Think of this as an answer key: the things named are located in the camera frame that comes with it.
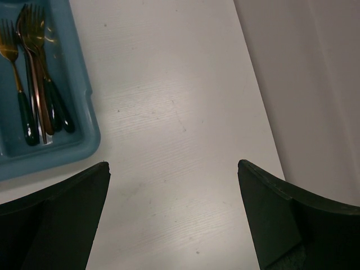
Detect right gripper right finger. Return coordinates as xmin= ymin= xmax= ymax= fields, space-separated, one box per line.
xmin=238 ymin=160 xmax=359 ymax=269

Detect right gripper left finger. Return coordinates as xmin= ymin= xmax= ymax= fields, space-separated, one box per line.
xmin=1 ymin=161 xmax=110 ymax=269

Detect blue plastic cutlery tray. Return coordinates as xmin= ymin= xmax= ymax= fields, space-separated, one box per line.
xmin=1 ymin=1 xmax=101 ymax=180

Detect gold fork dark handle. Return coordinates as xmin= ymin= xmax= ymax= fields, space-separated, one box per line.
xmin=1 ymin=19 xmax=38 ymax=146

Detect gold fork green handle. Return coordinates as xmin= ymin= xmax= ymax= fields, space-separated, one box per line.
xmin=28 ymin=4 xmax=76 ymax=134

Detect rose gold fork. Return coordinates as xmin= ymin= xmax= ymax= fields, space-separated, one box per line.
xmin=15 ymin=5 xmax=55 ymax=136

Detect gold fork sideways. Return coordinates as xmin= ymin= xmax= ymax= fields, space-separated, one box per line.
xmin=25 ymin=3 xmax=62 ymax=132

